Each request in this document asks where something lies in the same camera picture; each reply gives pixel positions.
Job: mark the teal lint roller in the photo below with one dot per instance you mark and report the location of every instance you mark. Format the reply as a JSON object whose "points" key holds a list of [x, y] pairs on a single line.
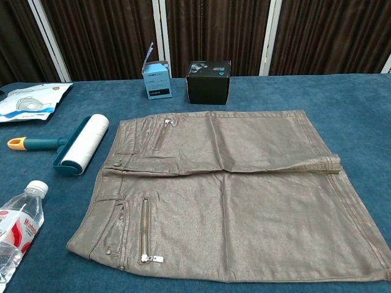
{"points": [[80, 144]]}

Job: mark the metallic bronze skirt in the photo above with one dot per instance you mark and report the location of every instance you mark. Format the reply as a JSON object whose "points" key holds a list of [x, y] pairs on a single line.
{"points": [[232, 198]]}

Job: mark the black cardboard box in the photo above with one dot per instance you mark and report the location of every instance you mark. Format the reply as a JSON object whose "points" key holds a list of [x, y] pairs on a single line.
{"points": [[208, 86]]}

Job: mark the light blue open carton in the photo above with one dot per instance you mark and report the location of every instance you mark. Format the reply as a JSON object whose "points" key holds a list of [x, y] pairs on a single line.
{"points": [[157, 82]]}

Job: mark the blue table cloth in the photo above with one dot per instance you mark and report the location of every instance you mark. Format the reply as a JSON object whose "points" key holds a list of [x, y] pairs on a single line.
{"points": [[351, 100]]}

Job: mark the white mask package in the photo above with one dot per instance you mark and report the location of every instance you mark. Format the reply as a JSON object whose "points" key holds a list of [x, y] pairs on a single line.
{"points": [[27, 102]]}

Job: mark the clear plastic water bottle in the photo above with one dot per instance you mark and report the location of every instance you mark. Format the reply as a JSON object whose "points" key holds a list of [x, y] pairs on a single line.
{"points": [[18, 226]]}

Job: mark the white partition frame post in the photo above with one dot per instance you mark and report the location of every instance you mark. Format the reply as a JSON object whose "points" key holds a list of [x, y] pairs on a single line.
{"points": [[50, 39], [386, 66], [269, 36], [161, 33]]}

